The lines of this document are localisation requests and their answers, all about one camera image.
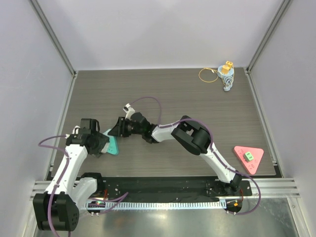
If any yellow thin cable loop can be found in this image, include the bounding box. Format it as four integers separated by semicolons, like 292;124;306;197
199;67;220;83

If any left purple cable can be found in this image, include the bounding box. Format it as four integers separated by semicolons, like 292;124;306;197
38;134;129;237

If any green cube plug adapter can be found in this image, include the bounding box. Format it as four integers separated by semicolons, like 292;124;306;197
243;152;254;162

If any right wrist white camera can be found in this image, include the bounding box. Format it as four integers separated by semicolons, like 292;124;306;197
123;103;135;119

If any light blue cable holder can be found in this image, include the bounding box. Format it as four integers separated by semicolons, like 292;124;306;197
217;65;235;92

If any pink triangular power socket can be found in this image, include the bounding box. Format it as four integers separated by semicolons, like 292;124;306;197
233;146;264;175

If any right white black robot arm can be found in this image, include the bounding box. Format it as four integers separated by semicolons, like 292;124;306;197
108;112;242;196

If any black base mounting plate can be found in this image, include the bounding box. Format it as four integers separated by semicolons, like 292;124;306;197
101;176;252;197

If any aluminium frame rail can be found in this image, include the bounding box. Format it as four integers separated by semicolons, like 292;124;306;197
246;179;301;198

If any white cube plug adapter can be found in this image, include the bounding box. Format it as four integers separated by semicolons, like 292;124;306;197
101;143;109;154

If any purple cable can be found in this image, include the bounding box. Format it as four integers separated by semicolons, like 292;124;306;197
38;134;129;237
128;96;262;215

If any slotted cable duct strip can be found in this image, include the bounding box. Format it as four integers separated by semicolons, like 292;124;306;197
84;200;227;211

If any teal triangular power socket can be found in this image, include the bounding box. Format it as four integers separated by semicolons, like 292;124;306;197
103;129;119;156

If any yellow connector block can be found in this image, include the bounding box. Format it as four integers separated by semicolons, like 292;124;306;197
221;61;233;74

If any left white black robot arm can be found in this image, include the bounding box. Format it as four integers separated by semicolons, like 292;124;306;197
33;118;110;236

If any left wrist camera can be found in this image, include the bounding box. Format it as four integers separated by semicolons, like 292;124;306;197
66;125;80;138

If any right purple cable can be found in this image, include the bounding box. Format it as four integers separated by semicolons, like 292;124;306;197
128;96;262;215

